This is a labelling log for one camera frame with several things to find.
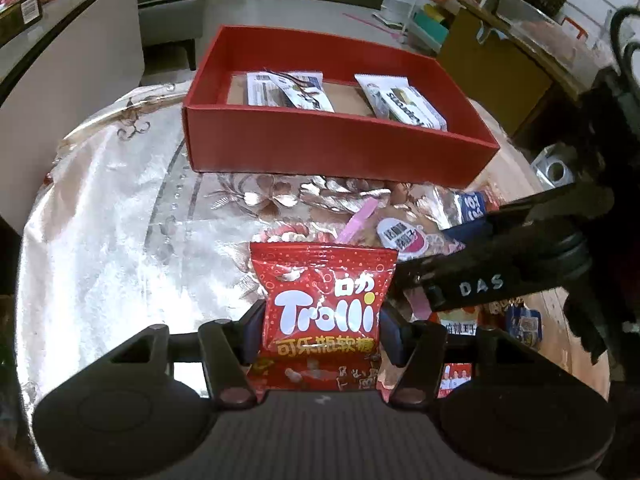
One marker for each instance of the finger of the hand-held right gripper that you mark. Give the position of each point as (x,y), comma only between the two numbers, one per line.
(530,210)
(470,285)

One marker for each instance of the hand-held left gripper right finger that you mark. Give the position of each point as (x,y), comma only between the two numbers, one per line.
(395,340)

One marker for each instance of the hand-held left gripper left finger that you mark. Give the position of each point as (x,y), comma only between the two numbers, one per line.
(254,330)

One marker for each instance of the blue and red snack bag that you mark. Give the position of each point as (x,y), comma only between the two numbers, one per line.
(472,206)

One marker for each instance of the blue cookie packet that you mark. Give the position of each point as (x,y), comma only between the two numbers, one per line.
(522,325)

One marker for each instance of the red gummy candy packet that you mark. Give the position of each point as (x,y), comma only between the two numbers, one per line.
(320,310)

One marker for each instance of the clear packet with oval label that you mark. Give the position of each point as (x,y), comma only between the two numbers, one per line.
(400,237)

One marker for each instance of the pink snack packet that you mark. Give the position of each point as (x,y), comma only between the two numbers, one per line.
(357,225)

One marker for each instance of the white and green snack packet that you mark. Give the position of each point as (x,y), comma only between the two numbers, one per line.
(400,102)

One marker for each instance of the red cardboard box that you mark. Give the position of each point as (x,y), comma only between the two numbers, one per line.
(325,150)

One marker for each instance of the white and blue snack packet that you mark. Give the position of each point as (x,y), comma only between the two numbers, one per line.
(280,92)

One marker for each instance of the white bag with paper roll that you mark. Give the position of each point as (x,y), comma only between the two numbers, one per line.
(552,167)

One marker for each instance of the wooden cabinet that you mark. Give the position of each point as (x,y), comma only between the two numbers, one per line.
(490,60)

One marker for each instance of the clear plastic tray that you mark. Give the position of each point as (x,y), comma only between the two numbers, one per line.
(540,30)

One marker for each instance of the teal yellow drawer unit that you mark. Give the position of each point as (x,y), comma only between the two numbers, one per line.
(430,27)

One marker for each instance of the pink fly swatter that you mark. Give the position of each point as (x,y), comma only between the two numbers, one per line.
(375,25)

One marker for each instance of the white plastic drawer unit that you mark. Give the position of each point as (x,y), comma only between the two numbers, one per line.
(400,2)

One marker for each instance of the curved coffee table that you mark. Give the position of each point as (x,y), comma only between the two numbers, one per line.
(75,60)

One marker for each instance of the grey sofa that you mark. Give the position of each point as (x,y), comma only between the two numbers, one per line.
(170,10)

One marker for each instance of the dark green box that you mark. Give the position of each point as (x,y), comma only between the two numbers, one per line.
(20,17)

